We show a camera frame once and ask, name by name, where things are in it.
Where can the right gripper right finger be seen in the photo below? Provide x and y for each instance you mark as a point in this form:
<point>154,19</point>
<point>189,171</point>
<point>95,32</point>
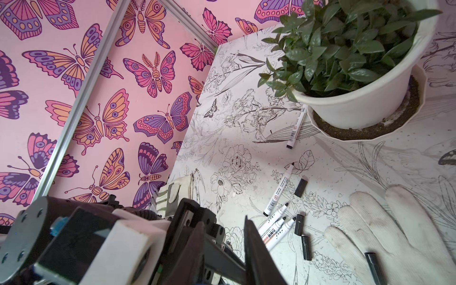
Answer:
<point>260,268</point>

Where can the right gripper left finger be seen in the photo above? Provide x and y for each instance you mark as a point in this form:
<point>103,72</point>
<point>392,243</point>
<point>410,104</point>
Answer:
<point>186,262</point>

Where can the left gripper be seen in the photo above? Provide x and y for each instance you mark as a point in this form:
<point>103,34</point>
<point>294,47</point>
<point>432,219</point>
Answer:
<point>220,263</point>

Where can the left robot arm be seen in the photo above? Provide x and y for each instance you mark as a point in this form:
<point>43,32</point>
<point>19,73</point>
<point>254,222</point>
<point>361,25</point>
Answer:
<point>26,237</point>

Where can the white marker cluster middle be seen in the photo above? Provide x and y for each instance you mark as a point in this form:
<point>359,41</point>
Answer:
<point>273,230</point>

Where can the white marker cluster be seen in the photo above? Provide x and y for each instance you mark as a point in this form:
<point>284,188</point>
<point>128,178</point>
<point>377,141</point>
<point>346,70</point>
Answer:
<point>272,219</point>
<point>273,230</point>
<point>282,232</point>

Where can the white marker cluster right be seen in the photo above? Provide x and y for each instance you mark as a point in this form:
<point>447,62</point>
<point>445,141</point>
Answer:
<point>282,232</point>

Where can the white marker cluster left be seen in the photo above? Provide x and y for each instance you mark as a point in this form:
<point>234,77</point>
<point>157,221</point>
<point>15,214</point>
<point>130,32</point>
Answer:
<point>272,219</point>

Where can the black cap lower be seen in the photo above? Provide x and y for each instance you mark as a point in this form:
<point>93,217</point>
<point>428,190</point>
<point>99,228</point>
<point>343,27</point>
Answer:
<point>306,246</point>

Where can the black cap middle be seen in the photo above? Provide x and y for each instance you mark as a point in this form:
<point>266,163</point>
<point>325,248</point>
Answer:
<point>299,225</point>

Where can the striped glove left edge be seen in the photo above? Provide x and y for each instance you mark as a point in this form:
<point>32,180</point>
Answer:
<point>172,193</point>

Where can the black cap top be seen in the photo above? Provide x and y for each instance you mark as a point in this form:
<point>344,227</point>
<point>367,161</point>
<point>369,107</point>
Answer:
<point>300,189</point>

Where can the black cap on glove right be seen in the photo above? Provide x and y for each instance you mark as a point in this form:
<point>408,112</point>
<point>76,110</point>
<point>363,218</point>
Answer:
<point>375,268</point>

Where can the white glove on table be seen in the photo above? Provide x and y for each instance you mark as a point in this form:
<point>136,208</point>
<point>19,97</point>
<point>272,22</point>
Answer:
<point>406,242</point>

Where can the white potted green plant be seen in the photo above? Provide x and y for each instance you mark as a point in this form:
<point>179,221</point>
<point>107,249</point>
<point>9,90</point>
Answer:
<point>350,61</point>

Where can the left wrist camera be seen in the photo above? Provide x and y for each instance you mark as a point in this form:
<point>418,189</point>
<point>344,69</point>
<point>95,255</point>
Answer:
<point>93,247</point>

